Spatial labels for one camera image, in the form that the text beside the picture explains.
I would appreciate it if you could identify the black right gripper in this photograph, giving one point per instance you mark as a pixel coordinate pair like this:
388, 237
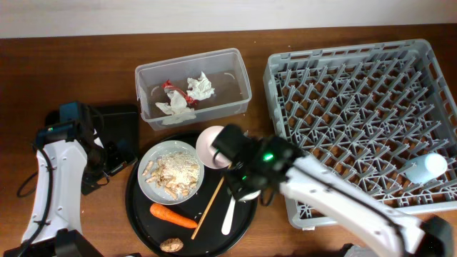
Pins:
231, 180

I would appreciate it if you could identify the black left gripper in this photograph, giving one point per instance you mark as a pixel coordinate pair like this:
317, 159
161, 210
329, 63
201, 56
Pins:
122, 155

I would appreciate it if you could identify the white cup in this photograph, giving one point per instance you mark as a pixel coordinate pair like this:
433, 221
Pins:
245, 195

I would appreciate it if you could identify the grey plate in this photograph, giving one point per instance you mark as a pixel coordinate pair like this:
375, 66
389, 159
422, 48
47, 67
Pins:
158, 195

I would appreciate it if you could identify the pink bowl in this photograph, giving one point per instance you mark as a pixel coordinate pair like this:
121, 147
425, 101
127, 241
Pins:
206, 152

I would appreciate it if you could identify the rice and peanut shells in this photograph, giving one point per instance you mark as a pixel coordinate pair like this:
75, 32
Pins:
177, 173

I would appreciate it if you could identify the white tissue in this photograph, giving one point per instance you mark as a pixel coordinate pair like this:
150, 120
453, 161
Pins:
200, 89
177, 109

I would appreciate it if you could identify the red snack wrapper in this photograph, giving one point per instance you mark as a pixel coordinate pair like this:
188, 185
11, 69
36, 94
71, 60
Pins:
168, 86

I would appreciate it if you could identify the light blue cup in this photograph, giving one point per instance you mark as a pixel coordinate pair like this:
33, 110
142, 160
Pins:
425, 168

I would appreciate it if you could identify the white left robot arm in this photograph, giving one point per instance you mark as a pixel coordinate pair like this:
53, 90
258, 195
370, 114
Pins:
72, 158

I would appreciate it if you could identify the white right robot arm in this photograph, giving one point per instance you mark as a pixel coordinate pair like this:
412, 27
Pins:
281, 166

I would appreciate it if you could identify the grey dishwasher rack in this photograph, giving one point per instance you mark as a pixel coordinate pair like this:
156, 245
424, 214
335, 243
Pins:
364, 111

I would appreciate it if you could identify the black rectangular tray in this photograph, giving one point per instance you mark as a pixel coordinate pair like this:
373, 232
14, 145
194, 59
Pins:
116, 123

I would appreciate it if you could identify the wooden chopstick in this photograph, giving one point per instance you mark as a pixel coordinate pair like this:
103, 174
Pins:
211, 202

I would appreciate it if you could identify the white plastic fork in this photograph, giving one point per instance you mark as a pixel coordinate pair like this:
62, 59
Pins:
226, 226

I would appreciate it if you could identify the orange carrot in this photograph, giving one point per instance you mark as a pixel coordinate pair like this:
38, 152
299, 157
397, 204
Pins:
166, 214

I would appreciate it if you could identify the clear plastic bin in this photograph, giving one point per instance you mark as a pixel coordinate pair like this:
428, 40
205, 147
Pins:
225, 70

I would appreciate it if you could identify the brown walnut shell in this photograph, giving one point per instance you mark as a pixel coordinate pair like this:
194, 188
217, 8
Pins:
171, 245

